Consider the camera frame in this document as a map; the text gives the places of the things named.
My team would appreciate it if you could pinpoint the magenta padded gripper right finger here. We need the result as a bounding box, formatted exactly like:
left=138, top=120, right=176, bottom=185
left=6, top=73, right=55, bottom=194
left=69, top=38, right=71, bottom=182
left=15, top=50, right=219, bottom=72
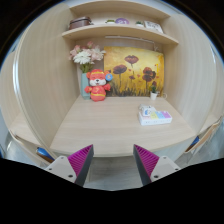
left=133, top=144, right=182, bottom=186

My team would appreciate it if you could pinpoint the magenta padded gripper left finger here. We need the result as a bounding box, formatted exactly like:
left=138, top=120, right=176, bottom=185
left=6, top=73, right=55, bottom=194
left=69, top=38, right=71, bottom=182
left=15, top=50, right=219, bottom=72
left=44, top=144, right=95, bottom=187

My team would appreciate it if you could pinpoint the white charger plug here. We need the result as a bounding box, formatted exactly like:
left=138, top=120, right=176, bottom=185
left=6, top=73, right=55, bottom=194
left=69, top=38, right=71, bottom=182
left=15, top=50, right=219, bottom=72
left=139, top=104, right=156, bottom=116

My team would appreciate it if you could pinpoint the wooden chair left blue seat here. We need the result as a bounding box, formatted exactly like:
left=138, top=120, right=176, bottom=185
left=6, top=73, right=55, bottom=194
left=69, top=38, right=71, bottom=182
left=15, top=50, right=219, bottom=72
left=8, top=129, right=56, bottom=165

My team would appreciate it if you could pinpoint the wooden chair right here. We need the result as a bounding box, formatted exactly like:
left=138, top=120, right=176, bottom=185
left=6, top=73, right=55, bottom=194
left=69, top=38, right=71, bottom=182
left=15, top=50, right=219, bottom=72
left=186, top=115, right=223, bottom=153

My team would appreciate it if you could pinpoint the small potted plant white pot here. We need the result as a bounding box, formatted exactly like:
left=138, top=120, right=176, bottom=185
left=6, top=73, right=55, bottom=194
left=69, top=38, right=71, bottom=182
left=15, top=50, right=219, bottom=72
left=150, top=81, right=157, bottom=100

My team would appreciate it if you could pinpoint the teal vase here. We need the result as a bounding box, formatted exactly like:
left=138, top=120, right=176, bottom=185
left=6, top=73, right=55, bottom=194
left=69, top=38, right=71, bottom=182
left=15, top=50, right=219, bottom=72
left=80, top=73, right=90, bottom=100

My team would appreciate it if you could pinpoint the red plush bear toy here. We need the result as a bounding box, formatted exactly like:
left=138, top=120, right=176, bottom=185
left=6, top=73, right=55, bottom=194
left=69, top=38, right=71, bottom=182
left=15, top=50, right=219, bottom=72
left=84, top=69, right=112, bottom=102

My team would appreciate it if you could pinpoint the yellow poppy flower painting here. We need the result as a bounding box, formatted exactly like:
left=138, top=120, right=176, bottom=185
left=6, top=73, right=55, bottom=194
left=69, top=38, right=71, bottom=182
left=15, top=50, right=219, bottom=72
left=104, top=46, right=164, bottom=97

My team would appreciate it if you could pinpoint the pink white flower bouquet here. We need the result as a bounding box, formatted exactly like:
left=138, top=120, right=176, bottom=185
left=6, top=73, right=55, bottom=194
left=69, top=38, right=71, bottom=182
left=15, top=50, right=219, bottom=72
left=69, top=41, right=106, bottom=73

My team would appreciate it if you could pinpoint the white framed picture card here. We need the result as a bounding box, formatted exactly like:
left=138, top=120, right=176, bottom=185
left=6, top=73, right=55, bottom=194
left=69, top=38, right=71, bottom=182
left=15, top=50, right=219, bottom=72
left=144, top=21, right=164, bottom=33

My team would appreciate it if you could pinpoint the small green plant right shelf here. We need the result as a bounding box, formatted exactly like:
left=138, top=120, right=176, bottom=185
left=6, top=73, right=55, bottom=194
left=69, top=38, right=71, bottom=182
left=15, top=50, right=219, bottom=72
left=135, top=21, right=144, bottom=27

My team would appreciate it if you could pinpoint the small green plant shelf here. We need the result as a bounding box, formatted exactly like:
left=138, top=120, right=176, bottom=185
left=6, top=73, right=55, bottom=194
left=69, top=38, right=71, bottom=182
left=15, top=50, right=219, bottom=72
left=135, top=21, right=144, bottom=27
left=105, top=19, right=115, bottom=24

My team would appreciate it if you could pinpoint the purple round ornament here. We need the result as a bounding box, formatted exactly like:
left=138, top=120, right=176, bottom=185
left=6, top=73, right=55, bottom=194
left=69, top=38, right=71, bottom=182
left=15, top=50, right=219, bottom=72
left=115, top=18, right=129, bottom=24

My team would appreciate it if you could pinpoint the small green plant left shelf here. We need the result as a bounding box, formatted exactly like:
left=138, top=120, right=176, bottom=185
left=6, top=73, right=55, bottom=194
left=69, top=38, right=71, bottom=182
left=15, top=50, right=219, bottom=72
left=105, top=19, right=115, bottom=24

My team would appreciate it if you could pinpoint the wooden wall shelf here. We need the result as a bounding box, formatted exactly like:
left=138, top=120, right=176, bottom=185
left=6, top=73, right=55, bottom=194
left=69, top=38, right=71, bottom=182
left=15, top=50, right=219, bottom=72
left=62, top=24, right=178, bottom=45

